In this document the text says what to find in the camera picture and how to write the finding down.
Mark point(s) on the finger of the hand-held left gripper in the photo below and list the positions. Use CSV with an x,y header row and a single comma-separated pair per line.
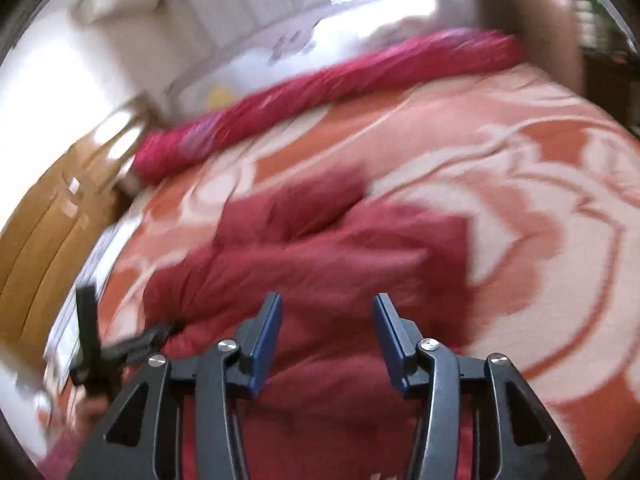
x,y
142,340

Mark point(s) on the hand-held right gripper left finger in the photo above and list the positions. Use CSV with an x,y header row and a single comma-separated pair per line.
x,y
264,340

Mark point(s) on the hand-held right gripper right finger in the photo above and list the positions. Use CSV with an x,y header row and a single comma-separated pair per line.
x,y
392,340

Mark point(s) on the dark red quilted jacket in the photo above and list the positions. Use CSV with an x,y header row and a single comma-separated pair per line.
x,y
310,260

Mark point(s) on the wooden headboard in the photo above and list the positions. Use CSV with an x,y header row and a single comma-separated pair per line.
x,y
45,240

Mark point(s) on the person's pink clothing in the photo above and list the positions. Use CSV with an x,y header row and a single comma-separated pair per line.
x,y
57,460

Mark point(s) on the orange and white floral blanket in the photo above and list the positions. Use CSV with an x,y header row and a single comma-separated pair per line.
x,y
500,185

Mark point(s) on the magenta rolled quilt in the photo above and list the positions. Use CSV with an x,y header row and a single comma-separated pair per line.
x,y
300,95

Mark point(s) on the brown wooden wardrobe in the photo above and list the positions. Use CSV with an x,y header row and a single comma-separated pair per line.
x,y
550,15

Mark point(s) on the grey mesh bed rail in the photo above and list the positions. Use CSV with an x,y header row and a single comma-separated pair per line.
x,y
240,72

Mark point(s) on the white wall air conditioner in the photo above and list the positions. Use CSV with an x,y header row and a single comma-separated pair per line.
x,y
117,2

